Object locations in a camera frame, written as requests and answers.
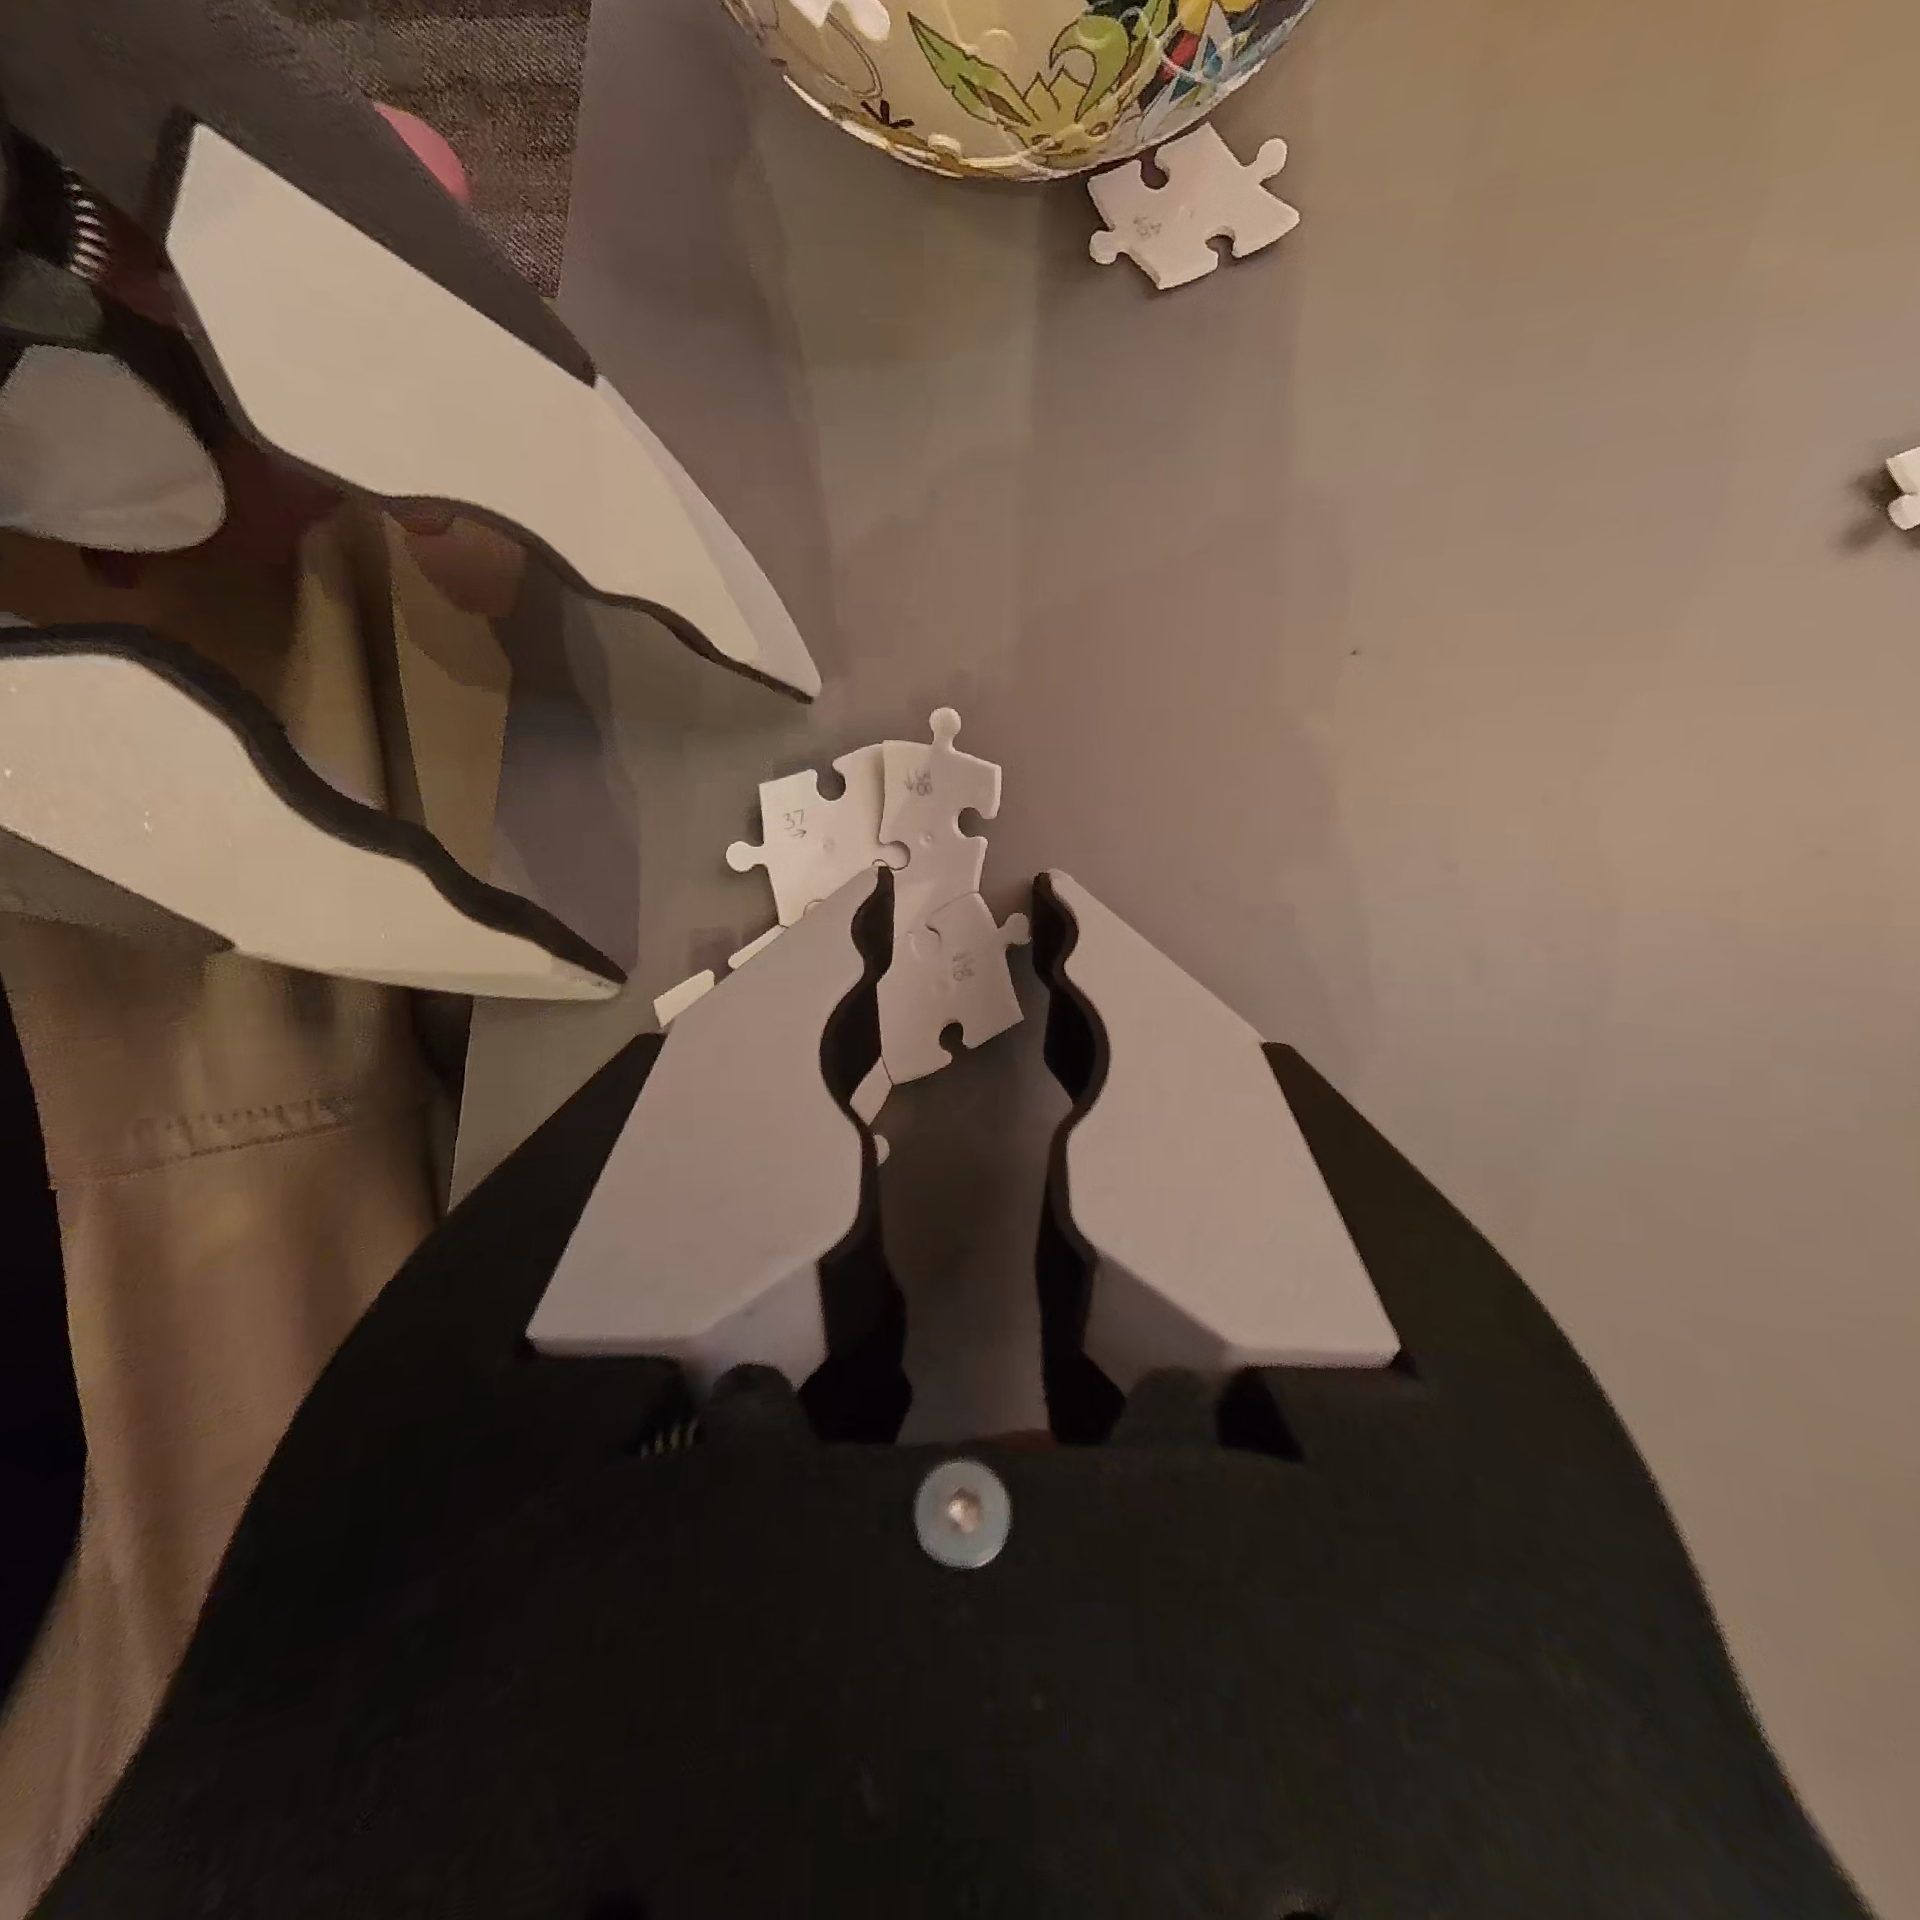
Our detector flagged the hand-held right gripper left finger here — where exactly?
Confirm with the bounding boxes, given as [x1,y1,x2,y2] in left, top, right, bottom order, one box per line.
[528,871,906,1439]

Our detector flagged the colourful puzzle ball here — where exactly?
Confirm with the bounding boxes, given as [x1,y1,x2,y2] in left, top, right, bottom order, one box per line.
[719,0,1322,187]

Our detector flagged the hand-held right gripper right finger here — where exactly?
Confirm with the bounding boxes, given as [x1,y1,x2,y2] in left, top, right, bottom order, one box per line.
[1032,871,1401,1441]

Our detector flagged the person's left hand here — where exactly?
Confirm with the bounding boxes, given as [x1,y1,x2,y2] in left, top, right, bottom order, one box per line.
[223,102,528,618]

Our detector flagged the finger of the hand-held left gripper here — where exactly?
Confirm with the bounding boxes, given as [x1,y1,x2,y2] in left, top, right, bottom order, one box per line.
[0,624,630,1004]
[158,121,825,709]

